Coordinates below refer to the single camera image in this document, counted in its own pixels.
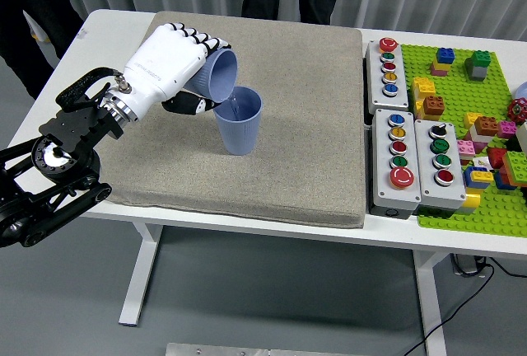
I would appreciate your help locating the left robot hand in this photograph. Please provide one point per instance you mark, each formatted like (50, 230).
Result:
(164, 63)

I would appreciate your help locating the white toy brick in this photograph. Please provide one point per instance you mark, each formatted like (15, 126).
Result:
(481, 137)

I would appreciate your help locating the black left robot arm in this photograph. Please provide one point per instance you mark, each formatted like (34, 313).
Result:
(70, 125)

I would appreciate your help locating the grey-brown fabric mat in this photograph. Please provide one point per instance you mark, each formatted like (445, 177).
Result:
(288, 84)

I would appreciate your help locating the pale blue dome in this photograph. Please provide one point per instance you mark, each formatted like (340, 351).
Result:
(523, 92)

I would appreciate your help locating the silver metal plate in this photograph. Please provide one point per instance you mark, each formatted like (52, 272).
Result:
(226, 351)

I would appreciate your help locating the large green toy brick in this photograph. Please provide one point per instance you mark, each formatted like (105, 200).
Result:
(516, 164)

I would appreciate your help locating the green brick baseplate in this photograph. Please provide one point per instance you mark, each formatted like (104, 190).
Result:
(453, 92)

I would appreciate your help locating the blue ribbed plastic cup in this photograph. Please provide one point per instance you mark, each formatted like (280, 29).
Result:
(222, 76)
(239, 133)

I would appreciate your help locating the red valve wheel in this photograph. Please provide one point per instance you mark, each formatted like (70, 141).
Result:
(518, 109)

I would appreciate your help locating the grey selector switch control box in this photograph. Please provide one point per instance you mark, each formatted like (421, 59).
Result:
(424, 166)

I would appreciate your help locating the yellow round toy brick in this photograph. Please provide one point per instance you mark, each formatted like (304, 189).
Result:
(472, 200)

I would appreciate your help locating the white block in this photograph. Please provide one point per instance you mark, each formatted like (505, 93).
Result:
(523, 137)

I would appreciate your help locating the small white printed brick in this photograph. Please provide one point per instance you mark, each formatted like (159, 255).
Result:
(481, 162)

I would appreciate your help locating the red toy brick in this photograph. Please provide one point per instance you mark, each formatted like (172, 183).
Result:
(497, 158)

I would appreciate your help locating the grey toy brick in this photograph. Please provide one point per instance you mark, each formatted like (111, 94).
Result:
(477, 73)

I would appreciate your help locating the blue toy brick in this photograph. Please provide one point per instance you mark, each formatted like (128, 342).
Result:
(446, 56)
(503, 183)
(469, 183)

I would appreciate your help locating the grey power adapter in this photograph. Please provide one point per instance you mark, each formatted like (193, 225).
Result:
(467, 265)

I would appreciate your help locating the white table leg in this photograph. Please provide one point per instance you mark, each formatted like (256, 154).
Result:
(430, 310)
(140, 273)

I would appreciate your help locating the pink toy brick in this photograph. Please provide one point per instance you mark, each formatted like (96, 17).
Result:
(436, 71)
(466, 148)
(507, 129)

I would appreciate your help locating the grey five-button control box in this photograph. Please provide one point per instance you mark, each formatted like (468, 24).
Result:
(379, 84)
(381, 174)

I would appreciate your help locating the orange toy brick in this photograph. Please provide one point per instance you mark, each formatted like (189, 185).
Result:
(486, 125)
(434, 109)

